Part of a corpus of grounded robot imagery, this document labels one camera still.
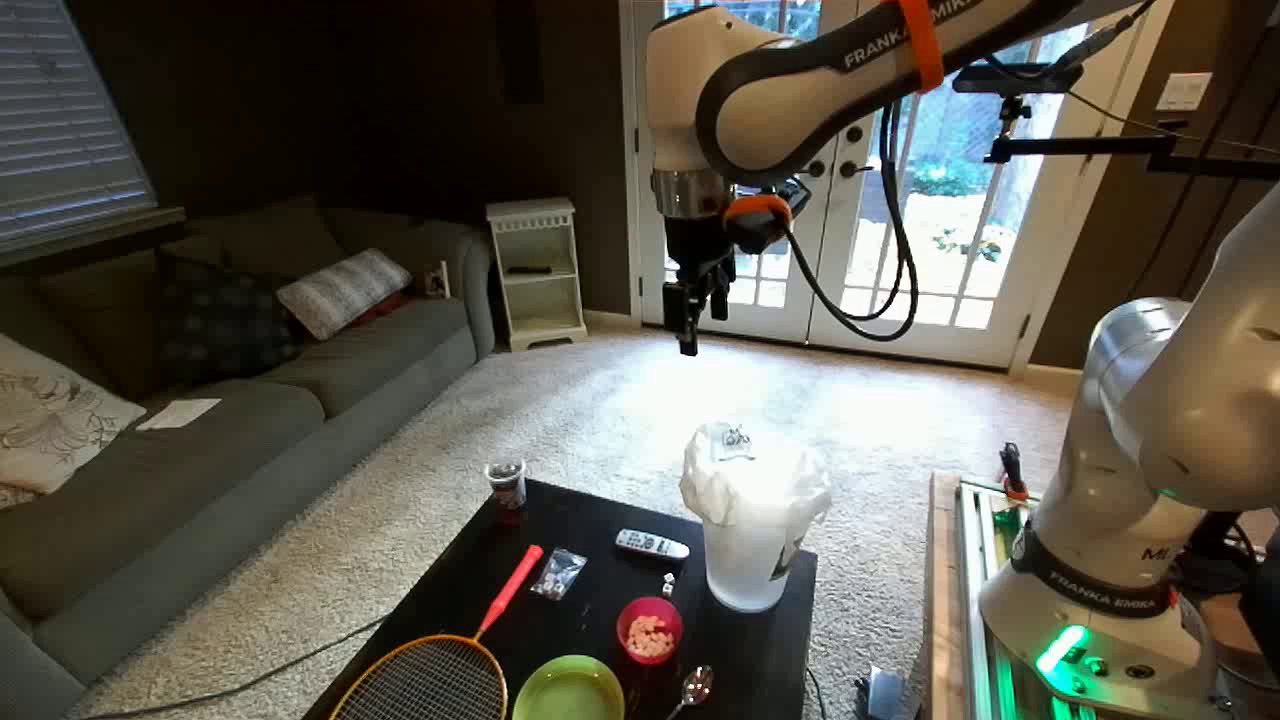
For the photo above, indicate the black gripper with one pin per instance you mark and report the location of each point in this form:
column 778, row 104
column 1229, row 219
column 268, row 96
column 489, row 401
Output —
column 696, row 249

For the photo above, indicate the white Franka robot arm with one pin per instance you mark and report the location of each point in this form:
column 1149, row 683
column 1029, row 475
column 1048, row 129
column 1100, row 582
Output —
column 1174, row 401

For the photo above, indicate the white french door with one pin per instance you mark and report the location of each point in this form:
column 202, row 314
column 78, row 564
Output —
column 972, row 255
column 765, row 286

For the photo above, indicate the white small shelf unit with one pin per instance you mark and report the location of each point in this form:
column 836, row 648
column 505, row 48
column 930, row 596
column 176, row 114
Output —
column 539, row 272

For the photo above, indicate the small silver remote control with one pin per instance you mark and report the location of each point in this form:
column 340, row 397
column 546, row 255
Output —
column 651, row 545

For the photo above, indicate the small drink cup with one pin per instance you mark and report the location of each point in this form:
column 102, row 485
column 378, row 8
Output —
column 505, row 485

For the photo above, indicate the white plastic trash bin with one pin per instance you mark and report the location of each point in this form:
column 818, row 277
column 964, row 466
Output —
column 750, row 572

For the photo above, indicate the small white object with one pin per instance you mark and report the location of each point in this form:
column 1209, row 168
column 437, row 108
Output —
column 671, row 586

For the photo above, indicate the clear plastic baggie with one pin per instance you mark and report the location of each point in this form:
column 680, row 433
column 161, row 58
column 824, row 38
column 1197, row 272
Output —
column 558, row 572

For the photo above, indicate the red round bowl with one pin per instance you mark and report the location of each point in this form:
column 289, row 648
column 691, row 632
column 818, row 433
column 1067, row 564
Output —
column 651, row 631

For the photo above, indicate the black coffee table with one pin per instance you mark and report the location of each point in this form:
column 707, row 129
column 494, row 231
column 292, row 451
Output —
column 587, row 624

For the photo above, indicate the red black clamp tool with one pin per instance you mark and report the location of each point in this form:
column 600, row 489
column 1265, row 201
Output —
column 1015, row 470

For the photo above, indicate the white striped pillow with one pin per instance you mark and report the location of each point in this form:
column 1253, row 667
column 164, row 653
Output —
column 340, row 290

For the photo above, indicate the metal spoon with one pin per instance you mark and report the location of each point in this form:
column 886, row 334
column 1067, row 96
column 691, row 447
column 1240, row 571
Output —
column 692, row 686

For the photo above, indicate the robot mounting platform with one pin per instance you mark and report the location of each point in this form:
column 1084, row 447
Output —
column 952, row 615

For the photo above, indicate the green round plate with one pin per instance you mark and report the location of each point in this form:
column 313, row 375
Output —
column 570, row 690

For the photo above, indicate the gray power adapter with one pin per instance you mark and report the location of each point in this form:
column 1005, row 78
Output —
column 886, row 699

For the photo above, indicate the red badminton racket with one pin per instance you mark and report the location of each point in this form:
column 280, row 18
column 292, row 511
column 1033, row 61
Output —
column 425, row 683

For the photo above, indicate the dark patterned pillow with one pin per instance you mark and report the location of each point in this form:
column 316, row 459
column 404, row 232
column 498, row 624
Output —
column 226, row 324

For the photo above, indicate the gray fabric couch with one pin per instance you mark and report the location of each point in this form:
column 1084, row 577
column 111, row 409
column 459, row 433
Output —
column 202, row 466

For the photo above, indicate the white paper sheet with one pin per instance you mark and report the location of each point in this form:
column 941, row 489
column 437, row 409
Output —
column 176, row 413

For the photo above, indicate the brown pillow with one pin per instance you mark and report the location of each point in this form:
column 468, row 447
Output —
column 105, row 314

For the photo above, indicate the white printed pillow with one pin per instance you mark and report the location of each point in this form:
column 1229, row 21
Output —
column 55, row 422

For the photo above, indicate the window blind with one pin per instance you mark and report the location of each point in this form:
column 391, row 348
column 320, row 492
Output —
column 67, row 121

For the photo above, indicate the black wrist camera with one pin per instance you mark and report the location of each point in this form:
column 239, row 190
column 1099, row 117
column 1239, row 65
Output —
column 758, row 212

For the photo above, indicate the black stereo camera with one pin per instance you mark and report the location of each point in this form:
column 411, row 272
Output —
column 1016, row 78

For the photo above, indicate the black camera boom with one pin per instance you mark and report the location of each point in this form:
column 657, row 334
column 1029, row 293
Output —
column 1135, row 149

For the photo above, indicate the white light switch plate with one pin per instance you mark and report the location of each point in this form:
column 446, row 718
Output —
column 1185, row 90

